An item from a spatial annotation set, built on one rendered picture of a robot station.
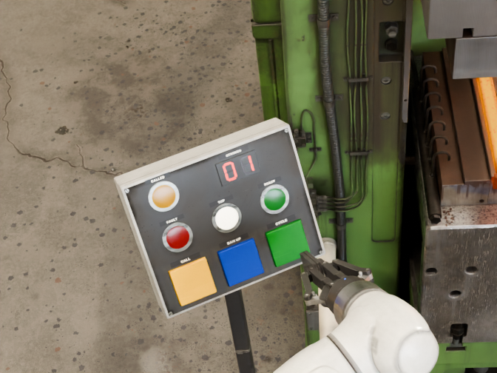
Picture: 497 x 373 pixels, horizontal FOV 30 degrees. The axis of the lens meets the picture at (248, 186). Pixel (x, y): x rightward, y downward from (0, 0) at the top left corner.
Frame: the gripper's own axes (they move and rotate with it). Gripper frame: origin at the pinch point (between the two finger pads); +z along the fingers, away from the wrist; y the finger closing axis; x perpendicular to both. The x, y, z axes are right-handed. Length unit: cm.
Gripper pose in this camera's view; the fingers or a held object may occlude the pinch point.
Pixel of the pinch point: (311, 264)
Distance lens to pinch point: 169.7
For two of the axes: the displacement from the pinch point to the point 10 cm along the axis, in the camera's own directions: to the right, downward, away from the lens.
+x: -2.8, -9.0, -3.2
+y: 9.1, -3.5, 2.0
